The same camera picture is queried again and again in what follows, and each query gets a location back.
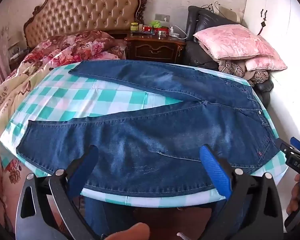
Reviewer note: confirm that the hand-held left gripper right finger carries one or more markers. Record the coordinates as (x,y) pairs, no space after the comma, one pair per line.
(215,170)

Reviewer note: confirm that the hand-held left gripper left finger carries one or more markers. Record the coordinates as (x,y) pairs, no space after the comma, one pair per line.
(83,170)

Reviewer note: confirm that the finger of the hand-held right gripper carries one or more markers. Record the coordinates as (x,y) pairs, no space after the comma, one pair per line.
(298,143)
(283,145)

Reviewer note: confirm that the blue denim pants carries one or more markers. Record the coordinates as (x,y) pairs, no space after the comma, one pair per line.
(140,140)

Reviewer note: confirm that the person's right hand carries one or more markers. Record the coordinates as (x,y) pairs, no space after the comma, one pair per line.
(293,195)

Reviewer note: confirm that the person's left hand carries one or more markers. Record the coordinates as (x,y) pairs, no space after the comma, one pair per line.
(135,232)

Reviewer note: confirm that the small pink pillow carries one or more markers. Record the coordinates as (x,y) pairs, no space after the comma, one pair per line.
(267,63)

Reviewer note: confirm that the plaid blanket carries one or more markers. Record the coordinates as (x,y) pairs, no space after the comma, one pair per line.
(235,67)

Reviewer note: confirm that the cream floral bedspread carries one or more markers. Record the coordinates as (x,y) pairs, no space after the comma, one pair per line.
(5,100)

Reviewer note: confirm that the white wardrobe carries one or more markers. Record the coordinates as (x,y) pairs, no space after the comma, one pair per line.
(285,30)

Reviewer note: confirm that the large pink pillow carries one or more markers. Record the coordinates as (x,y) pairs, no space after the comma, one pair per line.
(230,40)

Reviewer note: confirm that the red floral quilt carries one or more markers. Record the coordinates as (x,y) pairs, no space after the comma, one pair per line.
(72,45)

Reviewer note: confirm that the dark wooden nightstand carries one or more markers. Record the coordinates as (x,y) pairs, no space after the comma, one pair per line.
(152,48)

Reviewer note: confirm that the white power strip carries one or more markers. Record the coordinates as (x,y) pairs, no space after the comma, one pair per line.
(174,33)

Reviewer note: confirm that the round metal tin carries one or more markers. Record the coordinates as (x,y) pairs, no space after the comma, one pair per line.
(162,32)

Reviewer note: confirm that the black leather armchair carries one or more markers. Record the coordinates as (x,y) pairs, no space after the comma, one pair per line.
(202,21)

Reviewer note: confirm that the yellow jar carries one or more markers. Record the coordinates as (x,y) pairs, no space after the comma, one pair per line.
(134,27)

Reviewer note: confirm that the red box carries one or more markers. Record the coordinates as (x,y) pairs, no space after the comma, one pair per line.
(148,29)

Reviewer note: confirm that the tufted leather bed headboard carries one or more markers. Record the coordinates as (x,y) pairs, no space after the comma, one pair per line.
(85,12)

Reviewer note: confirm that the green bag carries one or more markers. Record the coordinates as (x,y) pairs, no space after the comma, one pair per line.
(155,24)

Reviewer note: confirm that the grey wall socket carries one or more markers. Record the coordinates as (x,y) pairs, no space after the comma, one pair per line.
(162,17)

